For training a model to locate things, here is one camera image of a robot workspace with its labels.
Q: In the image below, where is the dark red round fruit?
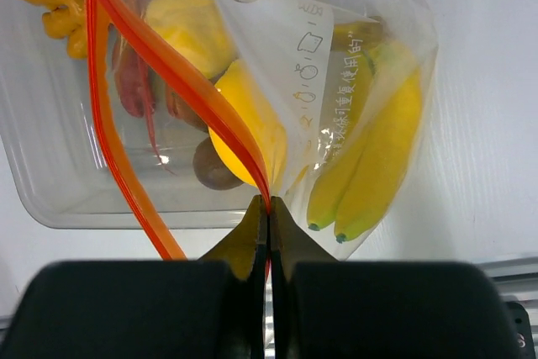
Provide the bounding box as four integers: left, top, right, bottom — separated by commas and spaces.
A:
193, 137, 243, 191

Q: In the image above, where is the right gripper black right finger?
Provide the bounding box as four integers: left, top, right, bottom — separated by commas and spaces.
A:
268, 198, 530, 358

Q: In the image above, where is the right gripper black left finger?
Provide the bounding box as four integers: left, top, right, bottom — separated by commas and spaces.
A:
1, 197, 267, 358

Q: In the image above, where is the yellow lemon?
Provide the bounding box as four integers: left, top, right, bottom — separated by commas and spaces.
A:
213, 59, 287, 190

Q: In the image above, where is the clear plastic food bin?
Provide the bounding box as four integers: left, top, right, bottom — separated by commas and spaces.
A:
0, 0, 320, 230

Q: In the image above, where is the red crayfish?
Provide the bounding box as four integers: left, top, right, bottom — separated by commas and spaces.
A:
111, 34, 174, 175

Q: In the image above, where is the yellow banana bunch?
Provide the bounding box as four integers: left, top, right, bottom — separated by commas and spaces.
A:
306, 17, 423, 244

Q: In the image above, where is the clear zip bag orange zipper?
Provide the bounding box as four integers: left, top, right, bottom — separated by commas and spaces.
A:
84, 0, 438, 260

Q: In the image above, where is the aluminium mounting rail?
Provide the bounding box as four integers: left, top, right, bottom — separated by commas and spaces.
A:
1, 251, 537, 332

